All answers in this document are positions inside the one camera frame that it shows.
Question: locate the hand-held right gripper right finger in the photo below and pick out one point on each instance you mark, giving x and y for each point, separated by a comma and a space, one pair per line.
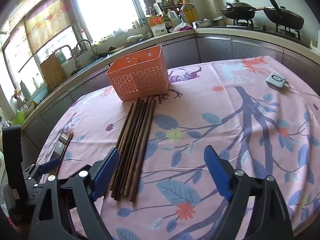
217, 172

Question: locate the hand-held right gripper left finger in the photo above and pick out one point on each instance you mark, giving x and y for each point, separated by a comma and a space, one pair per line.
106, 172

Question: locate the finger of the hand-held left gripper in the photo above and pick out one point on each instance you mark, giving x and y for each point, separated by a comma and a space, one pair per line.
51, 165

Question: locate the bundle of wooden chopsticks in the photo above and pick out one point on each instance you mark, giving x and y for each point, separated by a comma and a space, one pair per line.
135, 142

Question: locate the pink plastic basket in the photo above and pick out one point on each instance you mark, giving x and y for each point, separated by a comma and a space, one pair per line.
140, 80

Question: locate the smartphone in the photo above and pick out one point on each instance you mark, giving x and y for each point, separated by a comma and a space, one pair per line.
61, 145

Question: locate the green plastic container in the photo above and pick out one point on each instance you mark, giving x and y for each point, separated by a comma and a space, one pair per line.
19, 118

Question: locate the pink floral tablecloth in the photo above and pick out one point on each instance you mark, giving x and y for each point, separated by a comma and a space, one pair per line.
200, 130

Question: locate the grey kettle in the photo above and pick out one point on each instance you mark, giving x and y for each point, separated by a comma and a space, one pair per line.
25, 91

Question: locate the wooden cutting board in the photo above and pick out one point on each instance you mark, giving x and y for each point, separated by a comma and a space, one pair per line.
53, 71

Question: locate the white round device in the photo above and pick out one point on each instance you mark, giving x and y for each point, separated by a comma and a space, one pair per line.
275, 78

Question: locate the metal faucet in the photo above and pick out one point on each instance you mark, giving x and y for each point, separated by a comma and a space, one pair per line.
88, 45
72, 53

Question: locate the printed roller blind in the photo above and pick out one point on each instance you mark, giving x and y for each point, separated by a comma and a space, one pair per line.
47, 20
18, 46

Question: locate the grey kitchen cabinets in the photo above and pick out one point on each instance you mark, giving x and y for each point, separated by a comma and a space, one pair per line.
212, 47

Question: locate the white bottle red cap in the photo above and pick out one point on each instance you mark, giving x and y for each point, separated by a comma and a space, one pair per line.
82, 35

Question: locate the purple plastic bag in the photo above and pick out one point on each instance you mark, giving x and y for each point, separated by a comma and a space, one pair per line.
184, 26

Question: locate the metal tray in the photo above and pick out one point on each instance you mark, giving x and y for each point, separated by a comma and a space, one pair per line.
207, 23

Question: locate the gas stove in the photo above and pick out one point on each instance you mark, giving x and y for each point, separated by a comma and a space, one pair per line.
265, 28

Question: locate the white bag orange label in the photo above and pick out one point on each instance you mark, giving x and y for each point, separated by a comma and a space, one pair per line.
157, 26

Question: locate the white plastic holder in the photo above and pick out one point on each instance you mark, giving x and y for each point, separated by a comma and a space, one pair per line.
313, 47

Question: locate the white plastic jug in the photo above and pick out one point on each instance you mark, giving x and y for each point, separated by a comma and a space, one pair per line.
173, 18

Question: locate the black wok with lid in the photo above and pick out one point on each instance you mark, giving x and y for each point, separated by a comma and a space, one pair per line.
236, 12

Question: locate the yellow oil bottle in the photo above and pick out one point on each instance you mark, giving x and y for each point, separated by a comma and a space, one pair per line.
189, 13

